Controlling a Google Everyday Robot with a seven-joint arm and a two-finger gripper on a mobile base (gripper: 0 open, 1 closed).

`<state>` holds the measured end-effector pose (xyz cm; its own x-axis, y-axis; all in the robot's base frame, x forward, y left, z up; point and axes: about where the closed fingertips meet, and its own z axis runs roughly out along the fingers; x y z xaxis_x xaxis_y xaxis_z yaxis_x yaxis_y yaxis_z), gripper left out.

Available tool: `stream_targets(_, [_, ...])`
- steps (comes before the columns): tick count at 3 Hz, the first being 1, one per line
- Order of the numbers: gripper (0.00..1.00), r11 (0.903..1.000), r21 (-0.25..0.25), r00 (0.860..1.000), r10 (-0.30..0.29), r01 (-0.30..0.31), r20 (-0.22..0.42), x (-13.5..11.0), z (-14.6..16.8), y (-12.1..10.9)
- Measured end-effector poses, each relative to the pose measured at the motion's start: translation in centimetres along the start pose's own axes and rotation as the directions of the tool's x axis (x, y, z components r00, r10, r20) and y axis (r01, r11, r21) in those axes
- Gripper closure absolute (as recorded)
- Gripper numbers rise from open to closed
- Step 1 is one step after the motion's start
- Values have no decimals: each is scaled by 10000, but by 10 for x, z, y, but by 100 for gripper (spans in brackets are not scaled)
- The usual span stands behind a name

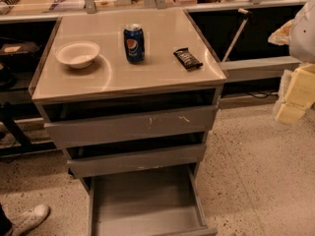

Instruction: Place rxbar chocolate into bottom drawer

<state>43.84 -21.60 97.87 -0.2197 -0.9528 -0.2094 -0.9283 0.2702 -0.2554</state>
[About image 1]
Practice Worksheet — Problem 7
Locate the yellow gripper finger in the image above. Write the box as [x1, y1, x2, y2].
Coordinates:
[268, 21, 292, 45]
[275, 64, 315, 125]

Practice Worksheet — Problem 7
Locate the black chocolate rxbar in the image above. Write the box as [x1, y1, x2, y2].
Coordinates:
[173, 48, 203, 71]

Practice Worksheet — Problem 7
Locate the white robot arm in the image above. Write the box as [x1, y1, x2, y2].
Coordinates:
[268, 0, 315, 125]

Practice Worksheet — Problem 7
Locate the grey drawer cabinet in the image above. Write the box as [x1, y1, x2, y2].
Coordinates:
[28, 7, 228, 236]

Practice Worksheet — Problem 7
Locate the open grey bottom drawer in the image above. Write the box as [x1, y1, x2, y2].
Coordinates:
[88, 164, 218, 236]

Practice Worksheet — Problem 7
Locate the grey top drawer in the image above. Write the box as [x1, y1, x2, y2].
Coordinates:
[44, 105, 218, 148]

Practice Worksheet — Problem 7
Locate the grey middle drawer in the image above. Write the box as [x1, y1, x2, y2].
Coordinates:
[67, 144, 206, 178]

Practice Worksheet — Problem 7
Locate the blue pepsi can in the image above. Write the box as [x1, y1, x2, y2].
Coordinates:
[123, 24, 145, 63]

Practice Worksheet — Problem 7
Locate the white paper bowl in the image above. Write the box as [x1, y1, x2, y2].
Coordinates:
[55, 41, 100, 69]

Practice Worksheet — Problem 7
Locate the black bag under desk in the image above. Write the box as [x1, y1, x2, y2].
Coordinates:
[0, 41, 39, 62]

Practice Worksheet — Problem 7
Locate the white sneaker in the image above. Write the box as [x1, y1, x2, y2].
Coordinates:
[3, 205, 50, 236]

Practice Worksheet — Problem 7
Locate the black cable on floor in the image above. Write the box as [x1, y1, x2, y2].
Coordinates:
[245, 89, 280, 99]

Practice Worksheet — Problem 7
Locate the grey stick with handle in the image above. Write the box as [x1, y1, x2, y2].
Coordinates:
[222, 8, 252, 62]

